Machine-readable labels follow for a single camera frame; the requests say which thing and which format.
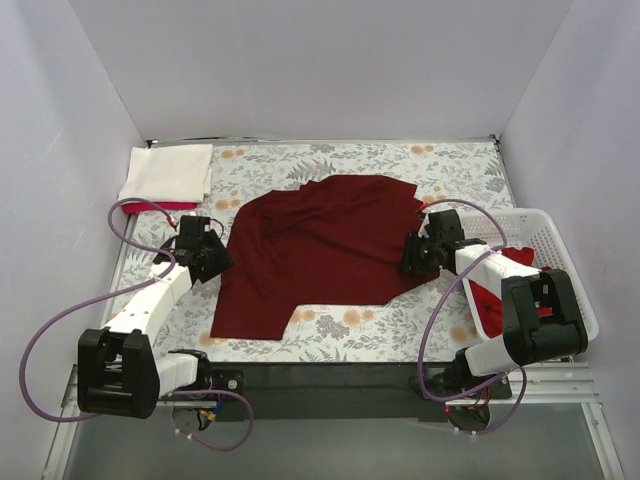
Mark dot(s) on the white plastic laundry basket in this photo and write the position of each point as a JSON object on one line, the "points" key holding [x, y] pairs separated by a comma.
{"points": [[532, 228]]}

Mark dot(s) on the dark red t-shirt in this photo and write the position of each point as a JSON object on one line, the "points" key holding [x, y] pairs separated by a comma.
{"points": [[338, 241]]}

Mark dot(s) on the bright red t-shirt in basket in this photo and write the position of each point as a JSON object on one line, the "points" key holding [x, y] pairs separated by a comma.
{"points": [[489, 306]]}

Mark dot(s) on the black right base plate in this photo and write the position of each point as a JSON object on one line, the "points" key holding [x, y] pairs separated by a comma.
{"points": [[440, 382]]}

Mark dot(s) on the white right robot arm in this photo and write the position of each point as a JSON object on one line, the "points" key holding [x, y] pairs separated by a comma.
{"points": [[544, 313]]}

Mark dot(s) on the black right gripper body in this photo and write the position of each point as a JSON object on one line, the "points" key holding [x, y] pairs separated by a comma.
{"points": [[413, 255]]}

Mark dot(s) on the folded cream t-shirt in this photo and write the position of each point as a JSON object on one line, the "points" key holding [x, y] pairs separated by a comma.
{"points": [[169, 174]]}

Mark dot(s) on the folded pink-red t-shirt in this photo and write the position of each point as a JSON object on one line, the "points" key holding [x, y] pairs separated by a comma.
{"points": [[132, 208]]}

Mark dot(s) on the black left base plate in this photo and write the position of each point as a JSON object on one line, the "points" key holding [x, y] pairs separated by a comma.
{"points": [[225, 380]]}

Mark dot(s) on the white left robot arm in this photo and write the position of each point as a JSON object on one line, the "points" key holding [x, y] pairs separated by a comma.
{"points": [[118, 373]]}

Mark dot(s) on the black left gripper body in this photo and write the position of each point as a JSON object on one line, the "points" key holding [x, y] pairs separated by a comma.
{"points": [[214, 256]]}

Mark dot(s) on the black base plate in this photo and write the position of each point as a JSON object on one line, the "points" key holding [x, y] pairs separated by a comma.
{"points": [[225, 380], [440, 382]]}

